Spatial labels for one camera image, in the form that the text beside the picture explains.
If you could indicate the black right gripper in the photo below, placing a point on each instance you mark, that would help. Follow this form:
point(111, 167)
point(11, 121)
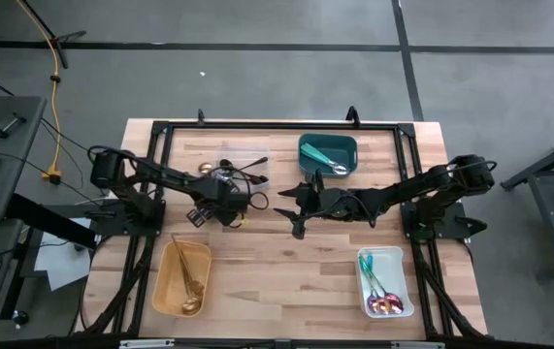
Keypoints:
point(327, 201)

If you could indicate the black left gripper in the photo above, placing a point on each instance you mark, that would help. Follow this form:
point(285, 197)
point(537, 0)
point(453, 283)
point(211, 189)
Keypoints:
point(223, 196)

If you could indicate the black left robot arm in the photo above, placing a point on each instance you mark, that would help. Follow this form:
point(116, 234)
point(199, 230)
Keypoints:
point(160, 174)

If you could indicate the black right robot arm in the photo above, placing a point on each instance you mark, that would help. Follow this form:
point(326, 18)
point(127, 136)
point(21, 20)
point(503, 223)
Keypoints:
point(427, 186)

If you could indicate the clear plastic bin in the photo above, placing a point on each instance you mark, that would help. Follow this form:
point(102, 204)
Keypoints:
point(245, 157)

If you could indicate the dark teal plastic bin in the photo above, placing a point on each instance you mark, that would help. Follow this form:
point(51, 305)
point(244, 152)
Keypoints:
point(339, 145)

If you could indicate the orange plastic bin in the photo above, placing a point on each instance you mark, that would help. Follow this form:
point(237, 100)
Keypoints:
point(170, 286)

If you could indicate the white plastic bin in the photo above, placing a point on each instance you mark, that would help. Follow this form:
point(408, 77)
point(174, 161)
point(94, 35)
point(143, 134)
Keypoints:
point(395, 271)

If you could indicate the white paper sheet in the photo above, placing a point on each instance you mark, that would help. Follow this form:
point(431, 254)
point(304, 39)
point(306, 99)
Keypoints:
point(60, 264)

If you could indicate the black diagonal beam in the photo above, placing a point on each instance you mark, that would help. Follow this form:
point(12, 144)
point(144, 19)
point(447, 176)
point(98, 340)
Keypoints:
point(48, 220)

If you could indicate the black tripod stand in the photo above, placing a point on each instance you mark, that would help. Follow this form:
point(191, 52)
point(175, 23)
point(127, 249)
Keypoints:
point(55, 40)

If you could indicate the black caster wheel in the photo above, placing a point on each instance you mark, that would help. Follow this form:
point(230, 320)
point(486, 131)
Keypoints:
point(19, 317)

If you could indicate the black aluminium table frame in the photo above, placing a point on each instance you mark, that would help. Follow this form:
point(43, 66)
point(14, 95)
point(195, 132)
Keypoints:
point(281, 126)

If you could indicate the black frame clamp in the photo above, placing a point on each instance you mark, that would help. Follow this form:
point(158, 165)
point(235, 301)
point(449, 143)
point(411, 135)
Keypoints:
point(352, 116)
point(201, 117)

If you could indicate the silver bracket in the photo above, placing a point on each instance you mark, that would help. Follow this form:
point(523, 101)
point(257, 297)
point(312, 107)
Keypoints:
point(417, 345)
point(145, 344)

